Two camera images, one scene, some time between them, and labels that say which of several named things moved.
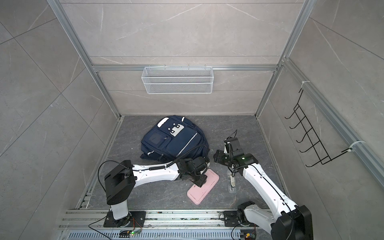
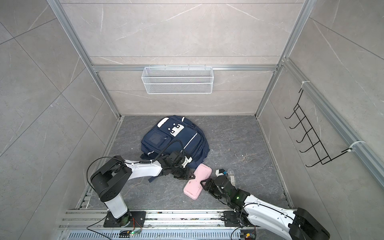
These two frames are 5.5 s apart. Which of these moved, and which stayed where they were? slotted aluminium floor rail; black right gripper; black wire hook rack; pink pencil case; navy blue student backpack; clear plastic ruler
Moved: pink pencil case; black right gripper
Stayed: clear plastic ruler; black wire hook rack; slotted aluminium floor rail; navy blue student backpack
